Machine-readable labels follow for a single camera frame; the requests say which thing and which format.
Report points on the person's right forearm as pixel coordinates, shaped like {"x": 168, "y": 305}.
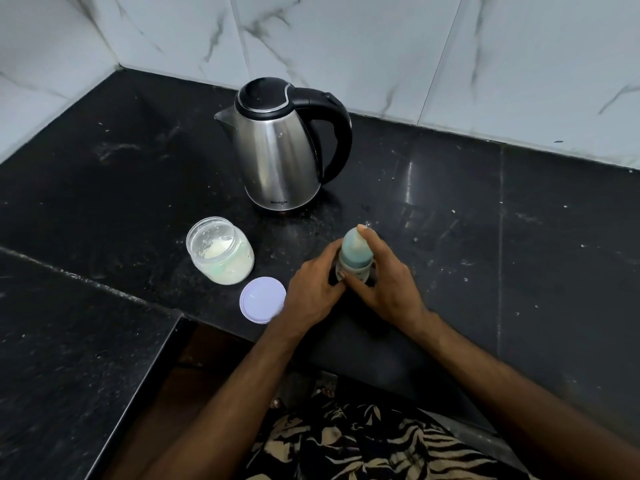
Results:
{"x": 520, "y": 399}

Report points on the black beige patterned garment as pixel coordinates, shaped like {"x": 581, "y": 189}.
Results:
{"x": 370, "y": 442}

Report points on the stainless steel electric kettle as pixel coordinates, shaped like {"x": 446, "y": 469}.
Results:
{"x": 272, "y": 144}

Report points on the person's right hand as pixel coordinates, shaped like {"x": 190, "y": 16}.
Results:
{"x": 392, "y": 289}

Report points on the person's right thumb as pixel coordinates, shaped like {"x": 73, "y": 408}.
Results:
{"x": 361, "y": 287}

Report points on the person's left thumb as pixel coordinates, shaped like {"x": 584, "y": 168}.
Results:
{"x": 336, "y": 293}

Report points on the person's left forearm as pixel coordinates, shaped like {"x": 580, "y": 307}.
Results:
{"x": 225, "y": 404}

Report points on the person's left hand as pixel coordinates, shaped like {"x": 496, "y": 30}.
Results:
{"x": 310, "y": 289}

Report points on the white round jar lid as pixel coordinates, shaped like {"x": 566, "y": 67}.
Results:
{"x": 262, "y": 300}

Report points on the baby bottle with teal cap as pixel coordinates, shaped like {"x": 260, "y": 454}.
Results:
{"x": 354, "y": 249}

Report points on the clear jar of white powder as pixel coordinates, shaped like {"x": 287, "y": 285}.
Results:
{"x": 222, "y": 257}

